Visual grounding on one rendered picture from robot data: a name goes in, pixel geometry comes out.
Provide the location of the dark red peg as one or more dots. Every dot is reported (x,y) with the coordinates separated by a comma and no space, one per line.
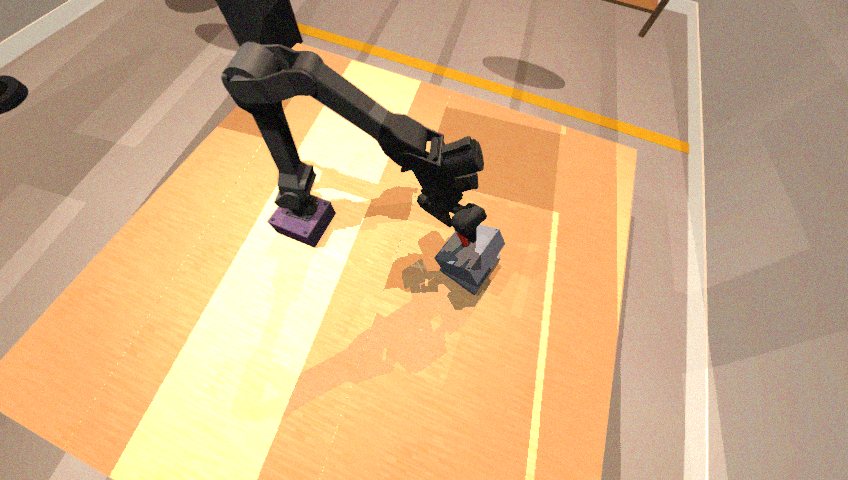
(462,239)

